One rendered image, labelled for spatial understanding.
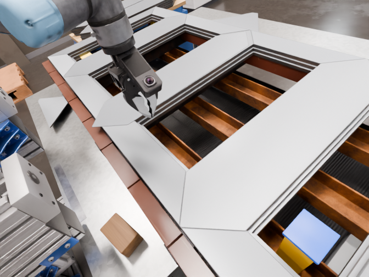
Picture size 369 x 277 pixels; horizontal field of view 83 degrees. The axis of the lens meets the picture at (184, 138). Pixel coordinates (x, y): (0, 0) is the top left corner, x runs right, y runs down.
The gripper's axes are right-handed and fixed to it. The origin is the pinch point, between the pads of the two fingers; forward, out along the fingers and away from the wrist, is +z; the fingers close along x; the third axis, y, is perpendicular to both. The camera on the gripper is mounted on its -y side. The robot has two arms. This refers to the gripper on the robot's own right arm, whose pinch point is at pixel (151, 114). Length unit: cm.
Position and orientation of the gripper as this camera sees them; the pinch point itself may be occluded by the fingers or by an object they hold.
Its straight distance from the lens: 58.3
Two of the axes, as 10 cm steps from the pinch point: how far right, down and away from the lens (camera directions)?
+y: -6.1, -5.1, 6.0
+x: -7.7, 5.7, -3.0
